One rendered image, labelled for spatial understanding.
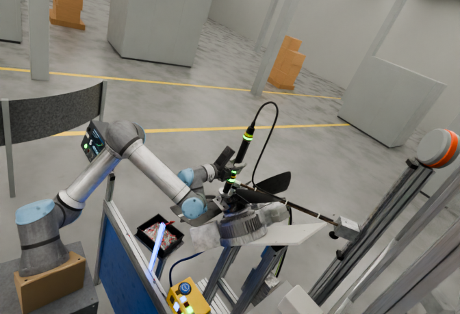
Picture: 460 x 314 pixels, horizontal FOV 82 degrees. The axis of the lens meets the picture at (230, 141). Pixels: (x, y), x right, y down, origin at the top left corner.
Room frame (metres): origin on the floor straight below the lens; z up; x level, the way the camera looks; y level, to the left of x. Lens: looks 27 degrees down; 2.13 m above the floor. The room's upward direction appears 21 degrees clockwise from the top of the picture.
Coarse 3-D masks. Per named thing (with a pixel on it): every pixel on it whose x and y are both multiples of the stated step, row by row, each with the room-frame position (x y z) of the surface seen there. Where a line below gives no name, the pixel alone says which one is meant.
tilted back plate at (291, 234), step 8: (296, 224) 1.12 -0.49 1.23; (304, 224) 1.09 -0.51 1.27; (312, 224) 1.06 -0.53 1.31; (320, 224) 1.03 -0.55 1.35; (272, 232) 1.07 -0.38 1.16; (280, 232) 1.05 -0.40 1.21; (288, 232) 1.02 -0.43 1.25; (296, 232) 0.99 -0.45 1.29; (304, 232) 0.97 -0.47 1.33; (312, 232) 0.94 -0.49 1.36; (256, 240) 0.99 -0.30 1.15; (264, 240) 0.96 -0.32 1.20; (272, 240) 0.94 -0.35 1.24; (280, 240) 0.92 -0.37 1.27; (288, 240) 0.90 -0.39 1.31; (296, 240) 0.87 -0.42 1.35; (304, 240) 0.88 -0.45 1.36
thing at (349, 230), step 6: (336, 222) 1.10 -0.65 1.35; (342, 222) 1.06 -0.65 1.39; (348, 222) 1.08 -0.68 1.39; (354, 222) 1.10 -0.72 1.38; (336, 228) 1.07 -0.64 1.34; (342, 228) 1.04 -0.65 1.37; (348, 228) 1.04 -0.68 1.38; (354, 228) 1.05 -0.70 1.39; (360, 228) 1.06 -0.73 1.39; (336, 234) 1.04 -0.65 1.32; (342, 234) 1.04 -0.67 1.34; (348, 234) 1.04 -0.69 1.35; (354, 234) 1.04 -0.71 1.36; (348, 240) 1.04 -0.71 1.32; (354, 240) 1.05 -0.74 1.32
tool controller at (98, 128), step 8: (96, 120) 1.35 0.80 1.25; (88, 128) 1.29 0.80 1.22; (96, 128) 1.27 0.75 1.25; (104, 128) 1.31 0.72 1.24; (88, 136) 1.28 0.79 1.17; (96, 136) 1.24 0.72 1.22; (104, 136) 1.22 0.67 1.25; (96, 144) 1.21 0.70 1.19; (104, 144) 1.17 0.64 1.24; (96, 152) 1.18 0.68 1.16
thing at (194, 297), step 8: (184, 280) 0.71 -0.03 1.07; (192, 280) 0.72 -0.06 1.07; (176, 288) 0.67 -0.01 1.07; (192, 288) 0.69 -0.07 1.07; (168, 296) 0.66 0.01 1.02; (176, 296) 0.64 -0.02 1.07; (192, 296) 0.66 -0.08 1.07; (200, 296) 0.67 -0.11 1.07; (192, 304) 0.63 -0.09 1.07; (200, 304) 0.64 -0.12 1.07; (208, 304) 0.65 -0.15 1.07; (176, 312) 0.62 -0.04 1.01; (184, 312) 0.59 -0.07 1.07; (192, 312) 0.60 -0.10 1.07; (200, 312) 0.61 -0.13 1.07; (208, 312) 0.63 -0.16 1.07
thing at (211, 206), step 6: (210, 204) 1.08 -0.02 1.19; (174, 210) 0.97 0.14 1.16; (180, 210) 0.98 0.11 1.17; (210, 210) 1.03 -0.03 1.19; (216, 210) 1.05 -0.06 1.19; (204, 216) 0.97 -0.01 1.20; (210, 216) 0.99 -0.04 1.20; (192, 222) 0.90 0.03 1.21; (198, 222) 0.91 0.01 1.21; (204, 222) 0.93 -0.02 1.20
